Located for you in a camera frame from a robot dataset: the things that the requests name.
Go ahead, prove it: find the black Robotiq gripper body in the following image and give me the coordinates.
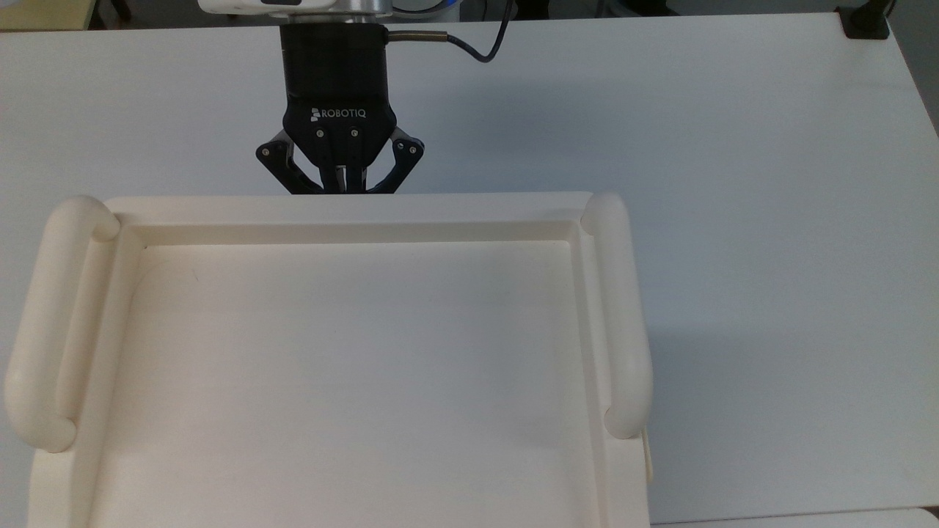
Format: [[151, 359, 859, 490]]
[[280, 23, 399, 174]]

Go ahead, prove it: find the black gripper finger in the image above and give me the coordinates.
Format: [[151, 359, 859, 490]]
[[358, 126, 426, 195], [255, 129, 329, 195]]

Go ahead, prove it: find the cream plastic cabinet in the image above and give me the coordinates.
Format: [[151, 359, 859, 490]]
[[4, 191, 654, 528]]

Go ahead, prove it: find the yellow wooden desk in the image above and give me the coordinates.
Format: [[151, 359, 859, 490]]
[[0, 0, 100, 32]]

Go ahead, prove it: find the black table clamp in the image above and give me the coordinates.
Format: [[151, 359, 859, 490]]
[[836, 0, 896, 40]]

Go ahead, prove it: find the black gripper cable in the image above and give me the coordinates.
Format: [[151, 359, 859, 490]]
[[387, 0, 516, 64]]

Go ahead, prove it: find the cream tubular cabinet side handle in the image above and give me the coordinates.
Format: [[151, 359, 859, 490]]
[[4, 194, 121, 453], [580, 191, 654, 440]]

